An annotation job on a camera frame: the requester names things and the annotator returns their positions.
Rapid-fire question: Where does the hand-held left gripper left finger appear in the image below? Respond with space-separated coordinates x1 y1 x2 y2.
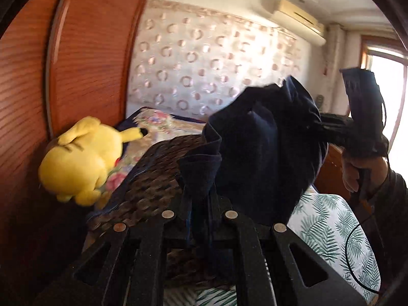
32 196 192 306

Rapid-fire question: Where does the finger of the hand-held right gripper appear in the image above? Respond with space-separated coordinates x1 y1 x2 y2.
314 111 354 150

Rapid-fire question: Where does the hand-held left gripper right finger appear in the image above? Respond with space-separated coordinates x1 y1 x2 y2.
210 194 367 306

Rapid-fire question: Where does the navy printed t-shirt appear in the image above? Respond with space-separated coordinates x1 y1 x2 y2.
177 75 329 262

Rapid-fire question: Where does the person's right forearm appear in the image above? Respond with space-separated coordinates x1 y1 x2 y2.
362 166 408 265

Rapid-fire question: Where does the person's right hand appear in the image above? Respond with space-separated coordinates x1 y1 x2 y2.
342 155 388 194

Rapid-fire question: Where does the window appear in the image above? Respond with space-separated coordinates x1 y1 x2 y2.
362 35 408 166

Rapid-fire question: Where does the wooden side cabinet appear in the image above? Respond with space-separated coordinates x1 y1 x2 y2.
314 143 347 196

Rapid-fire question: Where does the dark circle-patterned pillow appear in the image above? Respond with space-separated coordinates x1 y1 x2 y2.
83 134 224 281

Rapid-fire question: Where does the floral window curtain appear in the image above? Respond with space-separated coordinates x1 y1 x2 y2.
322 24 345 115

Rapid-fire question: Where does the palm leaf printed cloth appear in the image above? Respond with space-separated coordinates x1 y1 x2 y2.
162 191 381 306

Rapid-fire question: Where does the floral blanket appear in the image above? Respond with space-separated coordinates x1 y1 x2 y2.
96 107 208 211

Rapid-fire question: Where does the white air conditioner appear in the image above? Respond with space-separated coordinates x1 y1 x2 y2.
271 10 327 46

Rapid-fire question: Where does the yellow plush toy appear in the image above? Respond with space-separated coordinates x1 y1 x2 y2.
38 116 144 206

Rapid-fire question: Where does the beige air conditioner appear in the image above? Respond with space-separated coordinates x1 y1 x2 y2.
276 0 326 35

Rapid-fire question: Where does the sheer circle-patterned curtain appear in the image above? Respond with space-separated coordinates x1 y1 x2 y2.
127 0 307 123

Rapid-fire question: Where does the wooden slatted wardrobe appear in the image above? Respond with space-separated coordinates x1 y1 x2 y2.
0 0 157 262

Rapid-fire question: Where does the black cable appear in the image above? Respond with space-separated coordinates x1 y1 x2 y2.
345 209 384 295

